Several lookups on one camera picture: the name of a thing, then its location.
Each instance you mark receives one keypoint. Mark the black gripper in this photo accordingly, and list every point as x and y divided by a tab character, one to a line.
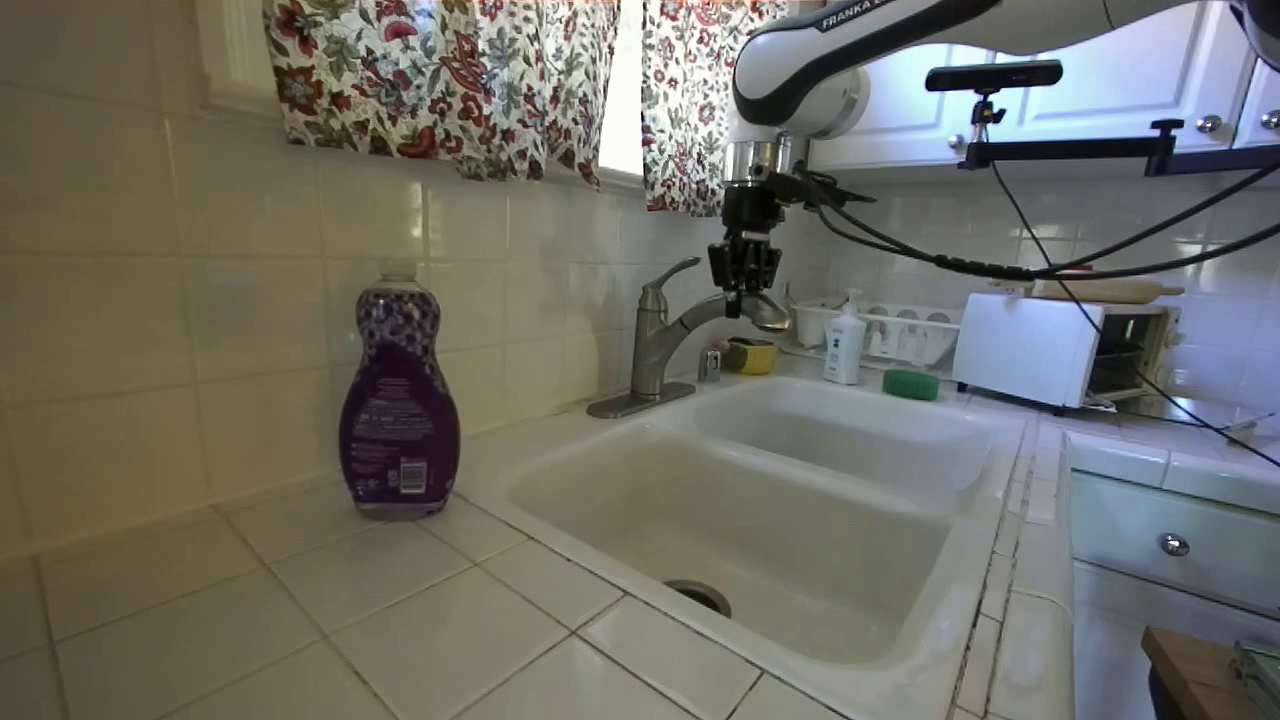
755	218

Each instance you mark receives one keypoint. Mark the chrome tap faucet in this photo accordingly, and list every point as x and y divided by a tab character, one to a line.
657	347

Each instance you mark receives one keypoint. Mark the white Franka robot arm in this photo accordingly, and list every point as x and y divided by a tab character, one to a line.
935	34

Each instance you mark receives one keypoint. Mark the yellow sponge holder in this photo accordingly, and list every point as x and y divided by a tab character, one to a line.
755	357

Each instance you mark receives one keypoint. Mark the white pump bottle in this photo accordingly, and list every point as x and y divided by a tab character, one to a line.
844	351

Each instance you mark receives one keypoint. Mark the white dish rack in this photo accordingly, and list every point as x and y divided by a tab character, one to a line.
913	335

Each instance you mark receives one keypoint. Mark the narrow floral curtain panel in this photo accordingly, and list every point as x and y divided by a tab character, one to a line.
692	95

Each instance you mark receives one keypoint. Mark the green sponge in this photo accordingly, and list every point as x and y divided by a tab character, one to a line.
913	384

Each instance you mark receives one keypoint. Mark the white double kitchen sink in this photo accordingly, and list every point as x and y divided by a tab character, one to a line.
774	533

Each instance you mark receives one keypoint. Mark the white toaster oven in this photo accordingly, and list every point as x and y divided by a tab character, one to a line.
1026	351

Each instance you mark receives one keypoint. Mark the metal sink drain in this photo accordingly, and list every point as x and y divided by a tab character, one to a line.
697	598

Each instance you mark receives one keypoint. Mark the wooden cutting board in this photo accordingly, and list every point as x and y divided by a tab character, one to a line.
1106	289

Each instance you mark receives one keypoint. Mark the wide floral curtain panel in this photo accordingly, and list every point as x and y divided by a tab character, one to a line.
443	75

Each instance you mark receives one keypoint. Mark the purple dish soap bottle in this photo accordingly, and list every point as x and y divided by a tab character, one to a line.
399	414

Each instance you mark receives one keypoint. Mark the white upper kitchen cabinets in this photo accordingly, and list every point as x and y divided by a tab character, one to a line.
1144	95

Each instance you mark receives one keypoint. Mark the silver drawer knob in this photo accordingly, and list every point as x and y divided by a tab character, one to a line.
1174	544

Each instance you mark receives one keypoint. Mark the white drawer front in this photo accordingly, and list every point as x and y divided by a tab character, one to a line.
1203	586

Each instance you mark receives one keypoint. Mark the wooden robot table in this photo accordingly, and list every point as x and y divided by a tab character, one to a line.
1203	682

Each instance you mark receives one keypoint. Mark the black boom-mounted camera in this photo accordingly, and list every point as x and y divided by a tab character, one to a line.
992	75

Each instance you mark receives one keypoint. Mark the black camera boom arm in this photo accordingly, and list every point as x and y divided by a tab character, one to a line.
1067	148

